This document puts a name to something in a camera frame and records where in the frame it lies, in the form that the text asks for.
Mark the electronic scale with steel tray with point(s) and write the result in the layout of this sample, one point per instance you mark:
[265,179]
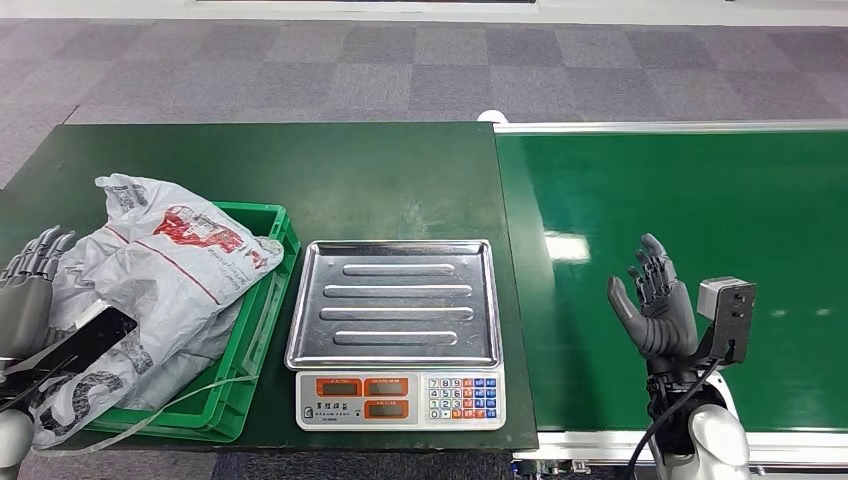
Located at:
[397,298]

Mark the white round cap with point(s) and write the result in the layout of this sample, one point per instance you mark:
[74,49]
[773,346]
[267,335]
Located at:
[492,117]

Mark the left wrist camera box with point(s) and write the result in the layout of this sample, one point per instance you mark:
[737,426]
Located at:
[93,341]

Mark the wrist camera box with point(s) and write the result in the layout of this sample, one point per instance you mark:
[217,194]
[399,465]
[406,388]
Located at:
[93,341]
[729,311]

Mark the green conveyor belt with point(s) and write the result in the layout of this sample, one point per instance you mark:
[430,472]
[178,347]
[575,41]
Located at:
[662,199]

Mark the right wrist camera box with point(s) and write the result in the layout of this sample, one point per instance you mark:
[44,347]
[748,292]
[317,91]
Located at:
[729,311]

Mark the white plastic package bag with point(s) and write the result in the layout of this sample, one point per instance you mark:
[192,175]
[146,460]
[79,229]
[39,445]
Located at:
[166,278]

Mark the dark green table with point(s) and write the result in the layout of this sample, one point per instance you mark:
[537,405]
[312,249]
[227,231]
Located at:
[371,185]

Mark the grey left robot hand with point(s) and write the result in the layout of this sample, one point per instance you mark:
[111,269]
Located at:
[26,305]

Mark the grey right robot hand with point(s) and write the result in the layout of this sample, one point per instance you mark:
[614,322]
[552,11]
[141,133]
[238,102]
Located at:
[662,318]

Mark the green plastic crate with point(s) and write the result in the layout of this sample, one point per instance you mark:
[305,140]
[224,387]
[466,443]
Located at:
[262,318]

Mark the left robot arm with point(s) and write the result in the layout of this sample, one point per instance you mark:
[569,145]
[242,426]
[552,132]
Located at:
[13,437]

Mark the aluminium conveyor frame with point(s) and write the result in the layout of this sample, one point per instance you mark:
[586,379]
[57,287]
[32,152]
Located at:
[662,126]

